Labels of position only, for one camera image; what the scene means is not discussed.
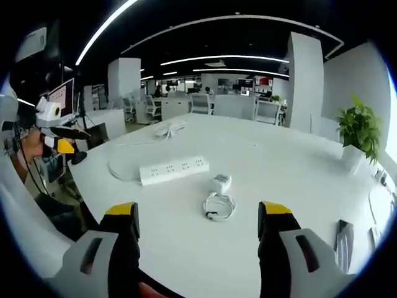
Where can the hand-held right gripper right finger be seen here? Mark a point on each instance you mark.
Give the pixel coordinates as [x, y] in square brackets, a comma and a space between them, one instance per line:
[307, 257]

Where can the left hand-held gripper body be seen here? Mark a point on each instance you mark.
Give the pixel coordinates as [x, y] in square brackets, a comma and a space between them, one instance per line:
[46, 116]

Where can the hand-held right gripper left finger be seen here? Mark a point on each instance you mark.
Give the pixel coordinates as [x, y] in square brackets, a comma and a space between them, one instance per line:
[93, 257]

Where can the white power strip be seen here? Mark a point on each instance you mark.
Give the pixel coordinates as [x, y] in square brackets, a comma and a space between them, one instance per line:
[173, 170]

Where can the white charger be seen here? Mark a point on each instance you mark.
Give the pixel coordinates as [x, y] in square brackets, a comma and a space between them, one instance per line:
[222, 181]

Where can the black round desk stand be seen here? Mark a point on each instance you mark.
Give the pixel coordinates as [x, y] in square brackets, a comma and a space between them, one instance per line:
[79, 157]

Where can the ceiling light strip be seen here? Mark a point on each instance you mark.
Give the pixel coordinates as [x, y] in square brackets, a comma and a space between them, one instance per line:
[102, 29]

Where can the white desk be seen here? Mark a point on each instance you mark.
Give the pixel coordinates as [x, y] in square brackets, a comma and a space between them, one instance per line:
[263, 155]

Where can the person's left hand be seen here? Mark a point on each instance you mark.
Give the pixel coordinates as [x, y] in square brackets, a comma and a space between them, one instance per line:
[32, 147]

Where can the person's right hand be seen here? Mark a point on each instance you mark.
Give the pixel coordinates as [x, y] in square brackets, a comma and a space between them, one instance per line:
[152, 290]

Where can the white plant pot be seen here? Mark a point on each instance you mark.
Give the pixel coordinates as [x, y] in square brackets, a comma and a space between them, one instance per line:
[352, 156]

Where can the green potted plant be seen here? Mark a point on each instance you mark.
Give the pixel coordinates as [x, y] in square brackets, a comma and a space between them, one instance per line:
[359, 127]

